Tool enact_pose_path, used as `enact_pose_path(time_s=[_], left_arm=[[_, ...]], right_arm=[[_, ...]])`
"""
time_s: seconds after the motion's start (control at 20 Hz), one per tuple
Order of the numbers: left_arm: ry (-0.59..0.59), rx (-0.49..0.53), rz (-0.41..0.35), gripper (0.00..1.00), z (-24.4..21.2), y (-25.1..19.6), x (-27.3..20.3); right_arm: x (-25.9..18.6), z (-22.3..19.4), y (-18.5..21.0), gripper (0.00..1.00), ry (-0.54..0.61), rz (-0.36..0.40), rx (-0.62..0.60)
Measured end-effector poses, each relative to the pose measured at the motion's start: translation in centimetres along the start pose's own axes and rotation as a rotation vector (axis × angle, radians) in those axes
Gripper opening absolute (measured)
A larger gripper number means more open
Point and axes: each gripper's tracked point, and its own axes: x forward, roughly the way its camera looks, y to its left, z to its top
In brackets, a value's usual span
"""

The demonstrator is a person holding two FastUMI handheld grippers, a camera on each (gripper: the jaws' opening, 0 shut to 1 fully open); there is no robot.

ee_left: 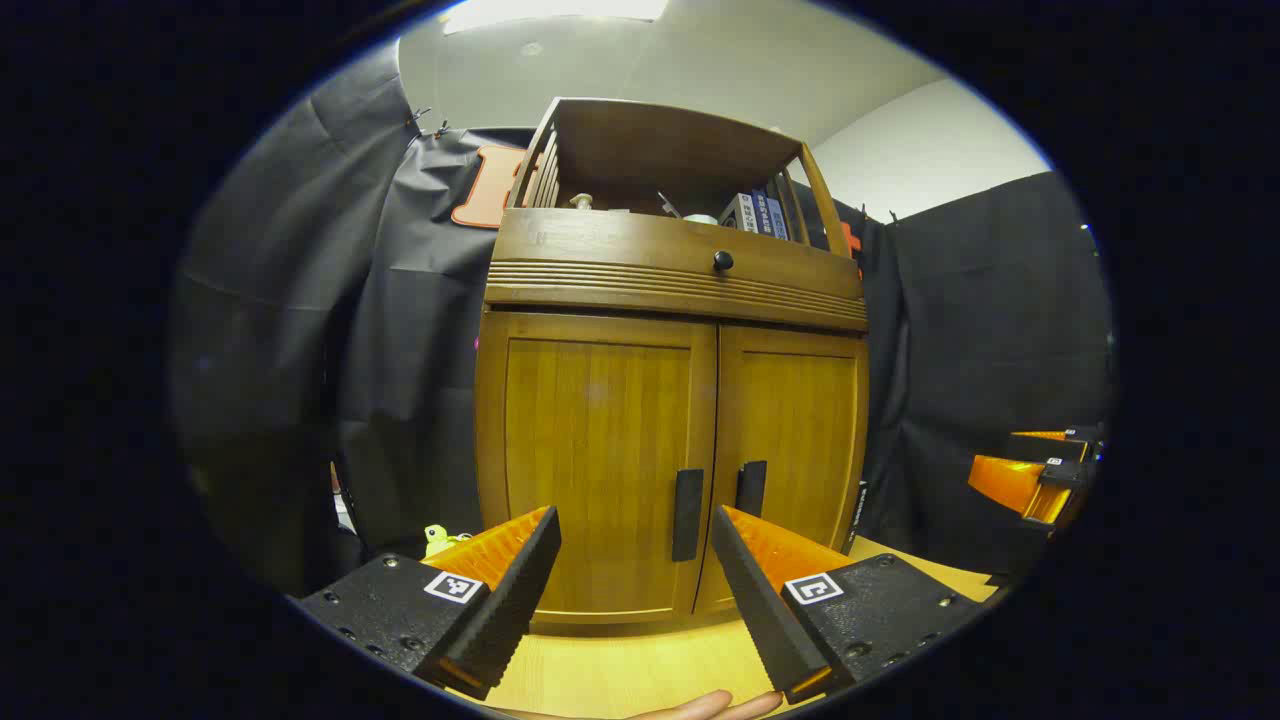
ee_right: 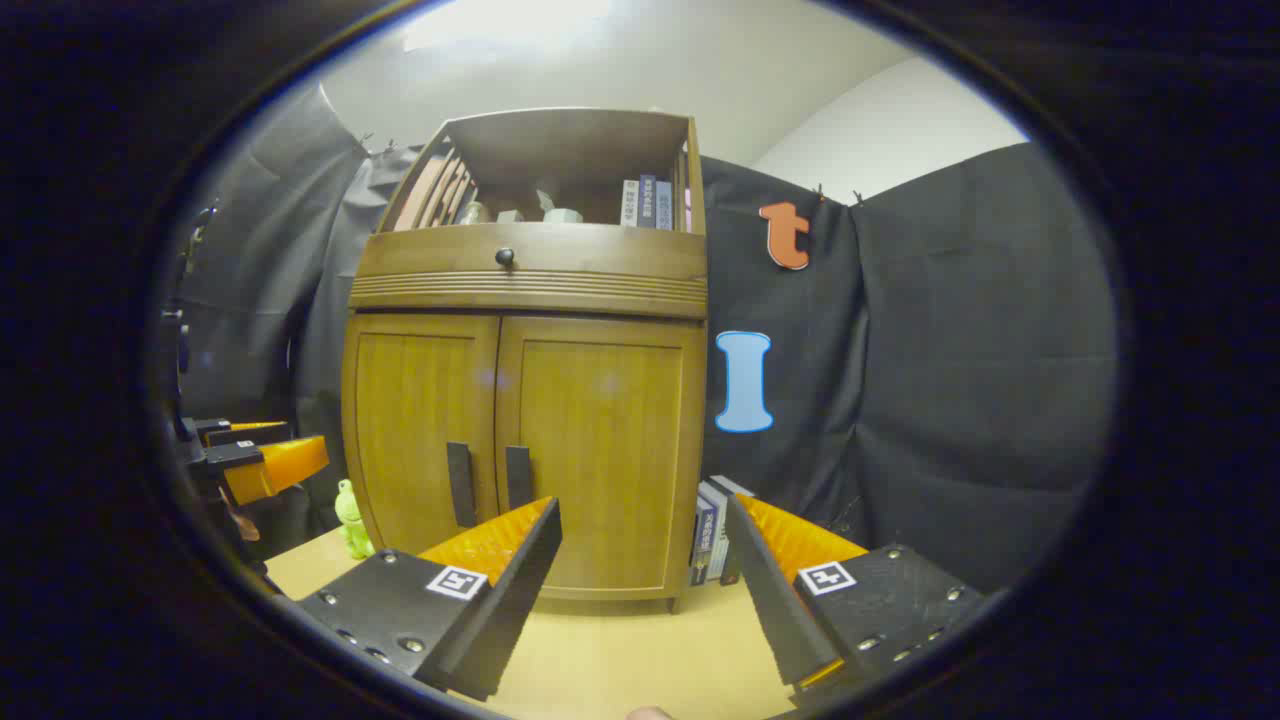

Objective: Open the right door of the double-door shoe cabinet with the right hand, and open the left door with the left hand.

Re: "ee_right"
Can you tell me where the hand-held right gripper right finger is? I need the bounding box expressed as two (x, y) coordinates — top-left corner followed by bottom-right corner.
(725, 493), (988, 709)

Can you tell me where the wooden double-door shoe cabinet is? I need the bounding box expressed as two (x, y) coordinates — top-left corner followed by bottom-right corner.
(340, 108), (709, 613)

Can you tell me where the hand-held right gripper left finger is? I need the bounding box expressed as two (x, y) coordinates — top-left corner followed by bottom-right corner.
(298, 497), (563, 702)

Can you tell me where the white paperback book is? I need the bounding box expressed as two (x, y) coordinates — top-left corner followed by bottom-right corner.
(700, 475), (756, 583)

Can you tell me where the navy paperback book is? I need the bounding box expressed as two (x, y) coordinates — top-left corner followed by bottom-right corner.
(690, 497), (719, 586)

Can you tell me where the black door handle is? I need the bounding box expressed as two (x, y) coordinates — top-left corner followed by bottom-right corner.
(447, 441), (479, 529)
(505, 446), (534, 511)

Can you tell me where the black backdrop cloth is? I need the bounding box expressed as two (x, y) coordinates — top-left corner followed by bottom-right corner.
(165, 85), (1119, 596)

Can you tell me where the green frog toy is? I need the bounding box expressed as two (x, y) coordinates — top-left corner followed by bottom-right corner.
(334, 479), (377, 561)

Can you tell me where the ceiling light panel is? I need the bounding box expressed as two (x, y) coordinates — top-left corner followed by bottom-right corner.
(400, 0), (621, 53)

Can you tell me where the wooden cabinet drawer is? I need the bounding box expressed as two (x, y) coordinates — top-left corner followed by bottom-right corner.
(350, 222), (709, 319)

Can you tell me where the wooden shoe cabinet door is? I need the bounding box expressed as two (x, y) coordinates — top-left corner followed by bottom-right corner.
(342, 310), (501, 556)
(495, 315), (708, 601)

